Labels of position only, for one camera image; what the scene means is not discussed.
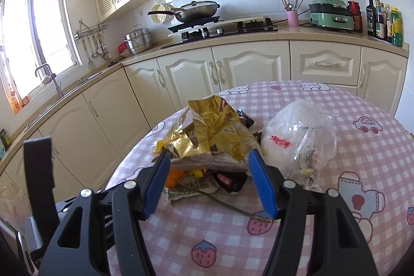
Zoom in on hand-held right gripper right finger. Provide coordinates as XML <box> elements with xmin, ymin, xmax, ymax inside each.
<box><xmin>248</xmin><ymin>148</ymin><xmax>379</xmax><ymax>276</ymax></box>

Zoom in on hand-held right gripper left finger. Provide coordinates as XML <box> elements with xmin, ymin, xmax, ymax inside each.
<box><xmin>39</xmin><ymin>151</ymin><xmax>171</xmax><ymax>276</ymax></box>

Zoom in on pile of small wrappers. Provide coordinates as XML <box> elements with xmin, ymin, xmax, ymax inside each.
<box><xmin>164</xmin><ymin>173</ymin><xmax>220</xmax><ymax>202</ymax></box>

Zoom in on clear plastic bag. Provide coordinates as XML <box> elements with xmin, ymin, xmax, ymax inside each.
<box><xmin>260</xmin><ymin>100</ymin><xmax>337</xmax><ymax>174</ymax></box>

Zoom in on gold snack bag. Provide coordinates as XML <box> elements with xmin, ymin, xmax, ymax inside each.
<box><xmin>153</xmin><ymin>95</ymin><xmax>259</xmax><ymax>171</ymax></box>

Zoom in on orange peel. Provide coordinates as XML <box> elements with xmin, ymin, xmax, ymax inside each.
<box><xmin>165</xmin><ymin>169</ymin><xmax>188</xmax><ymax>189</ymax></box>

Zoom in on black snack wrapper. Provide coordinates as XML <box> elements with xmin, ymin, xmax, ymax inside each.
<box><xmin>212</xmin><ymin>170</ymin><xmax>249</xmax><ymax>193</ymax></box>

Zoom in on green plant stem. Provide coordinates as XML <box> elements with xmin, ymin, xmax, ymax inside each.
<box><xmin>176</xmin><ymin>182</ymin><xmax>274</xmax><ymax>222</ymax></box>

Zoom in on small clear wrapper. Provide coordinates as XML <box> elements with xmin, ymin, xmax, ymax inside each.
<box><xmin>296</xmin><ymin>166</ymin><xmax>322</xmax><ymax>192</ymax></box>

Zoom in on small black wrapper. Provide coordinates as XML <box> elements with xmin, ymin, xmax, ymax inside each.
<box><xmin>237</xmin><ymin>108</ymin><xmax>256</xmax><ymax>128</ymax></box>

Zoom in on orange bottle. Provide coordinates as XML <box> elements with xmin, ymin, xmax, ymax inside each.
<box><xmin>9</xmin><ymin>90</ymin><xmax>21</xmax><ymax>115</ymax></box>

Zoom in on steel faucet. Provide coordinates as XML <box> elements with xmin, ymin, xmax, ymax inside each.
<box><xmin>35</xmin><ymin>64</ymin><xmax>64</xmax><ymax>99</ymax></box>

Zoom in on pink checked tablecloth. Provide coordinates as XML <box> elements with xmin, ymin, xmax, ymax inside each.
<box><xmin>105</xmin><ymin>79</ymin><xmax>414</xmax><ymax>276</ymax></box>

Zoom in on steel sink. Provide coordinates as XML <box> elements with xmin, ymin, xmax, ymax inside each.
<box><xmin>26</xmin><ymin>72</ymin><xmax>103</xmax><ymax>131</ymax></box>

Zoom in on cream base cabinets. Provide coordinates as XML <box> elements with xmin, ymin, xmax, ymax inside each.
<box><xmin>0</xmin><ymin>40</ymin><xmax>410</xmax><ymax>231</ymax></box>

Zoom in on steel slotted turner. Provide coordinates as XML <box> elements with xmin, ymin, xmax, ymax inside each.
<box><xmin>87</xmin><ymin>37</ymin><xmax>95</xmax><ymax>67</ymax></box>

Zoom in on steel ladle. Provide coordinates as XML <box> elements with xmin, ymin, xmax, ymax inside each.
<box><xmin>100</xmin><ymin>35</ymin><xmax>113</xmax><ymax>61</ymax></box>

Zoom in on white framed window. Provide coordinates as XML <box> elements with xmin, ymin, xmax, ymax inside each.
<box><xmin>0</xmin><ymin>0</ymin><xmax>81</xmax><ymax>115</ymax></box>

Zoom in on steel steamer pot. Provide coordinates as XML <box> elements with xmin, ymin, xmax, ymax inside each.
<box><xmin>124</xmin><ymin>24</ymin><xmax>153</xmax><ymax>56</ymax></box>

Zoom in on black gas stove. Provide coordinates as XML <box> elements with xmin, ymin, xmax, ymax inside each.
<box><xmin>161</xmin><ymin>16</ymin><xmax>279</xmax><ymax>49</ymax></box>

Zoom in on white perforated steamer plate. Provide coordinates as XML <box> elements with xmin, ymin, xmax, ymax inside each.
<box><xmin>151</xmin><ymin>3</ymin><xmax>175</xmax><ymax>25</ymax></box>

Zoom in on steel frying pan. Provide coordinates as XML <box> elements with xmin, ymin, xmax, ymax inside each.
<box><xmin>147</xmin><ymin>3</ymin><xmax>221</xmax><ymax>24</ymax></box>

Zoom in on green electric cooker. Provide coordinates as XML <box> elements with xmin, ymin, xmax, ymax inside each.
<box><xmin>308</xmin><ymin>0</ymin><xmax>354</xmax><ymax>34</ymax></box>

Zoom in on glass pan lid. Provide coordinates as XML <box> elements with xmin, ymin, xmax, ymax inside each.
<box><xmin>178</xmin><ymin>0</ymin><xmax>219</xmax><ymax>11</ymax></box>

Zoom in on large dark sauce bottle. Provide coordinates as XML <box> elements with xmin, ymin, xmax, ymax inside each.
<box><xmin>348</xmin><ymin>0</ymin><xmax>363</xmax><ymax>33</ymax></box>

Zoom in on dark glass bottle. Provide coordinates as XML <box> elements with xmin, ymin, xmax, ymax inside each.
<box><xmin>366</xmin><ymin>0</ymin><xmax>376</xmax><ymax>37</ymax></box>
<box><xmin>383</xmin><ymin>4</ymin><xmax>393</xmax><ymax>42</ymax></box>
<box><xmin>375</xmin><ymin>0</ymin><xmax>385</xmax><ymax>39</ymax></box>

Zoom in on steel wall utensil rack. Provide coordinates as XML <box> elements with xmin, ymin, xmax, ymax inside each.
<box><xmin>74</xmin><ymin>20</ymin><xmax>109</xmax><ymax>39</ymax></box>

